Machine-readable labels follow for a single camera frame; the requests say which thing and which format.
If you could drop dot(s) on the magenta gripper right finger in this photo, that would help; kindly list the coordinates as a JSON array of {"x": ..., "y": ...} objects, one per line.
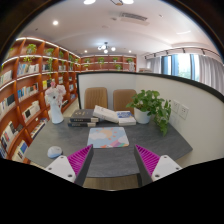
[{"x": 153, "y": 167}]

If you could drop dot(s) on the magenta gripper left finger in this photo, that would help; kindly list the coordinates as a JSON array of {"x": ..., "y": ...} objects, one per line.
[{"x": 74, "y": 167}]

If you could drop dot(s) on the colourful mouse pad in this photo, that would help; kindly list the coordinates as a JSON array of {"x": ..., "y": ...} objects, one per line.
[{"x": 108, "y": 137}]

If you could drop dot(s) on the black book bottom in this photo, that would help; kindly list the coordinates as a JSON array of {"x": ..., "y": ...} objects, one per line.
[{"x": 81, "y": 124}]

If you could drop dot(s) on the black book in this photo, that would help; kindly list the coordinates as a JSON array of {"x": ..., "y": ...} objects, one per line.
[
  {"x": 83, "y": 115},
  {"x": 81, "y": 124}
]

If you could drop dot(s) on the black book top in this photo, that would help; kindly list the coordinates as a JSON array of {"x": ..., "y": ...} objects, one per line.
[{"x": 83, "y": 115}]

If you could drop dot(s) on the blue white book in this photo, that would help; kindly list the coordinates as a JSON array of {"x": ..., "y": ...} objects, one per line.
[{"x": 125, "y": 118}]

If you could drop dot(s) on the white leaning book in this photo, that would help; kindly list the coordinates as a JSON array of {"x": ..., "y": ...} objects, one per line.
[{"x": 105, "y": 114}]

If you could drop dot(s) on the potted green plant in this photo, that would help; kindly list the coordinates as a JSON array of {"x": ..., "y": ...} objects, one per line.
[{"x": 149, "y": 101}]

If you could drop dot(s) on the white partition panel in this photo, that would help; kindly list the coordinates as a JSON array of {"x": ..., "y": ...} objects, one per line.
[{"x": 197, "y": 109}]

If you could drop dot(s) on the left brown chair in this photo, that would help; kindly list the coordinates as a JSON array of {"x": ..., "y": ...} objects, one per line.
[{"x": 95, "y": 96}]

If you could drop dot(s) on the brown chair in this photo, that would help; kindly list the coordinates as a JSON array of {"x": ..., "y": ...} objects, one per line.
[
  {"x": 122, "y": 97},
  {"x": 95, "y": 96}
]

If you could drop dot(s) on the white vase with flowers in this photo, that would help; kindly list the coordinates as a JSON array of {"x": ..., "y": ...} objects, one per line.
[{"x": 54, "y": 96}]

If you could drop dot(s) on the right brown chair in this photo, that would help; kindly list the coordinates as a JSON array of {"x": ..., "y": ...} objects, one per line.
[{"x": 122, "y": 97}]

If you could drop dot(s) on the orange wooden bookshelf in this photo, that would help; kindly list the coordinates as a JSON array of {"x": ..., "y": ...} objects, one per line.
[{"x": 28, "y": 70}]

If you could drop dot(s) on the white curtain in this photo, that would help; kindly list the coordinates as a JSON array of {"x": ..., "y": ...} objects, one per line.
[{"x": 211, "y": 73}]

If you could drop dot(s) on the ceiling chandelier lamp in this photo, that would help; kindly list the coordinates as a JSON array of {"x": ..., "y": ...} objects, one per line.
[{"x": 105, "y": 48}]

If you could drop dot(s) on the wall power socket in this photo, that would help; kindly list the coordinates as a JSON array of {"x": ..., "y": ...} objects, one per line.
[{"x": 180, "y": 109}]

